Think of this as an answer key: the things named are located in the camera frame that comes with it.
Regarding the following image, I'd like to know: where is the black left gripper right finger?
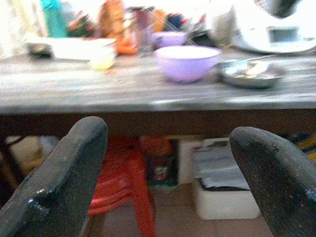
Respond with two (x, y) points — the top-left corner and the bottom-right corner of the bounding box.
(229, 126), (316, 237)

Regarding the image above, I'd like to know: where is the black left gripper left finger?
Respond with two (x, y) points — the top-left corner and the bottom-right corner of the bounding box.
(0, 116), (109, 237)

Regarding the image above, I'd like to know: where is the white storage box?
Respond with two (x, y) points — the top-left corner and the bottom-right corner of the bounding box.
(178, 138), (262, 220)

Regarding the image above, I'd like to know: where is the red plastic stool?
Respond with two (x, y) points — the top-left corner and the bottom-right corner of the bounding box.
(87, 136), (157, 237)

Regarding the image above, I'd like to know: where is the dark printed carton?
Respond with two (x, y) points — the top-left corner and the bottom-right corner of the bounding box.
(142, 137), (180, 191)

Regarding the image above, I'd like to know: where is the steel plate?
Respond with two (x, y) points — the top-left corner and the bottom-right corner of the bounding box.
(215, 60), (287, 89)

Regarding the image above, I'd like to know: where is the dark wooden table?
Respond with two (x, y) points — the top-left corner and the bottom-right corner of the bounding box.
(0, 46), (316, 205)

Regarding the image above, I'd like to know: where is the yellow round fruit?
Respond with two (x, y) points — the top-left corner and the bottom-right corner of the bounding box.
(89, 54), (115, 70)

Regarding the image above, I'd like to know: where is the white rectangular tray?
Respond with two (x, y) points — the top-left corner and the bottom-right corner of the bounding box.
(24, 37), (117, 61)

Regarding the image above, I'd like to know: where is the steel bowl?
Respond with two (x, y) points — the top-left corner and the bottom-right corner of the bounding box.
(24, 42), (54, 57)

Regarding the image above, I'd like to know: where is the large purple plastic bowl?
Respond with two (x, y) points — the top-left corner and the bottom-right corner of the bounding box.
(154, 45), (222, 83)

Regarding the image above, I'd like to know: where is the white rice cooker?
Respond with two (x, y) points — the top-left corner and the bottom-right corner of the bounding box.
(209, 0), (316, 54)

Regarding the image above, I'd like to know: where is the teal bottle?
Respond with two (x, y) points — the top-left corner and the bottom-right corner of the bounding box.
(40, 0), (69, 38)

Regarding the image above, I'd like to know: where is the orange snack packet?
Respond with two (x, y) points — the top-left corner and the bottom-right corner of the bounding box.
(98, 0), (138, 55)

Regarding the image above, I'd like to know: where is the clear glass jar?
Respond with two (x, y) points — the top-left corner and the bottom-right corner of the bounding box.
(125, 6), (157, 56)

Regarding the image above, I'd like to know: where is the small purple plastic bowl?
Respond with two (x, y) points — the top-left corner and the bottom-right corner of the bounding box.
(152, 31), (188, 49)

